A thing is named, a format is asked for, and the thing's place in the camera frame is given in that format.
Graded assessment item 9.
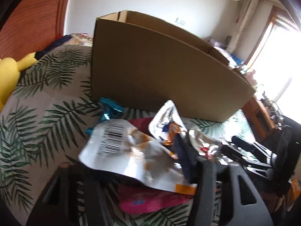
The white orange snack packet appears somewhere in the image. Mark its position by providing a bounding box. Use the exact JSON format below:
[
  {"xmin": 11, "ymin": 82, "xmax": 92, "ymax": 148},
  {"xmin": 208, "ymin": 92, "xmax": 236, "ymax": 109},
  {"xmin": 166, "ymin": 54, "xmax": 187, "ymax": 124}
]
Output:
[{"xmin": 79, "ymin": 119, "xmax": 196, "ymax": 195}]

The white red-label snack packet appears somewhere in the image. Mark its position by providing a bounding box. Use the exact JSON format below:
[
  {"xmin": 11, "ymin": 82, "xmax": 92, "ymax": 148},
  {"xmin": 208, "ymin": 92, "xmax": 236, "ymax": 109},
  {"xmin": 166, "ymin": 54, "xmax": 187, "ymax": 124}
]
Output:
[{"xmin": 148, "ymin": 100, "xmax": 187, "ymax": 146}]

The wooden low cabinet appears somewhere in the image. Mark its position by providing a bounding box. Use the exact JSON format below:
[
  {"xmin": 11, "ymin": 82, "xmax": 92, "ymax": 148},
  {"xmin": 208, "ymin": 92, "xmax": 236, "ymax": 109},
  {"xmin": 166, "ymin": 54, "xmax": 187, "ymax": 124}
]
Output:
[{"xmin": 242, "ymin": 95, "xmax": 282, "ymax": 142}]

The silver foil snack packet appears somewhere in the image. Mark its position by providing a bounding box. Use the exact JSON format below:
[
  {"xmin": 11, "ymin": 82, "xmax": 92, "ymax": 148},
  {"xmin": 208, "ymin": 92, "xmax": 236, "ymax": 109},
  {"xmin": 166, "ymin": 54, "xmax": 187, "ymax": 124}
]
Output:
[{"xmin": 188, "ymin": 129, "xmax": 226, "ymax": 160}]

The magenta snack packet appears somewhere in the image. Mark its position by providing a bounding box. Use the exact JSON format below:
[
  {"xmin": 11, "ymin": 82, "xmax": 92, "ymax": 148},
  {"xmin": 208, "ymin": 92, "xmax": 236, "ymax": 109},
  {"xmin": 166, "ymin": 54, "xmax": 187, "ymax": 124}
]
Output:
[{"xmin": 118, "ymin": 117, "xmax": 196, "ymax": 214}]

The blue foil snack packet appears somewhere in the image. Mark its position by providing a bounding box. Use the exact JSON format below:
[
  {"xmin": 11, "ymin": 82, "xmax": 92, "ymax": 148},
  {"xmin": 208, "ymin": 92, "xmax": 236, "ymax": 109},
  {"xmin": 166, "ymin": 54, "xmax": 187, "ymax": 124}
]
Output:
[{"xmin": 85, "ymin": 96, "xmax": 125, "ymax": 135}]

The wooden framed window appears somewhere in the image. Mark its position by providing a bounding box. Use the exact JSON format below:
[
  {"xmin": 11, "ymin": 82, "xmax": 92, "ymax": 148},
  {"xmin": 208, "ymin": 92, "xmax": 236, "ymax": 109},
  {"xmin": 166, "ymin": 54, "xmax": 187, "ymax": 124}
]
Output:
[{"xmin": 247, "ymin": 7, "xmax": 300, "ymax": 122}]

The yellow Pikachu plush toy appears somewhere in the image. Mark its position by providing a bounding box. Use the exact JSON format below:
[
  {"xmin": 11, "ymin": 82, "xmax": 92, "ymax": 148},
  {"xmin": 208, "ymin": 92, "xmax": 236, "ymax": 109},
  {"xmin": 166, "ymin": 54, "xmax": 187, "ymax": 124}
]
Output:
[{"xmin": 0, "ymin": 52, "xmax": 38, "ymax": 111}]

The brown cardboard box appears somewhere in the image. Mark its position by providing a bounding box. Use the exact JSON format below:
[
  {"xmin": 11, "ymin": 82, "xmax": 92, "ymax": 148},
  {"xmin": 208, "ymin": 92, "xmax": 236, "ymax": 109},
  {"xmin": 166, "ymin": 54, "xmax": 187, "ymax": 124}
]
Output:
[{"xmin": 91, "ymin": 10, "xmax": 255, "ymax": 122}]

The floral quilt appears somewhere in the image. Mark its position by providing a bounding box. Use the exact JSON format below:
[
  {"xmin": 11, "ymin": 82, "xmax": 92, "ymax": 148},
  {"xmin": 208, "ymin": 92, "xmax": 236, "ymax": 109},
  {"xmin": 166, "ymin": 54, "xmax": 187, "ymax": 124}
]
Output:
[{"xmin": 63, "ymin": 33, "xmax": 93, "ymax": 47}]

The patterned window curtain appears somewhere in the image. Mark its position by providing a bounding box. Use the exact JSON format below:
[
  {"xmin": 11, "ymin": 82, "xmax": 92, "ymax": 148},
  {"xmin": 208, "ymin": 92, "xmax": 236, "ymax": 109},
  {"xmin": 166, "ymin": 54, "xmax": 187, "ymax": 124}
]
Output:
[{"xmin": 227, "ymin": 0, "xmax": 259, "ymax": 54}]

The white wall switch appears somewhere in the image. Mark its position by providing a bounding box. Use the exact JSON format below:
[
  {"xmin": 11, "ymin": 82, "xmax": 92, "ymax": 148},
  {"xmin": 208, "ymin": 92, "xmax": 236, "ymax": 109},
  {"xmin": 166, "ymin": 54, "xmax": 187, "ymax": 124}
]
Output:
[{"xmin": 175, "ymin": 18, "xmax": 185, "ymax": 25}]

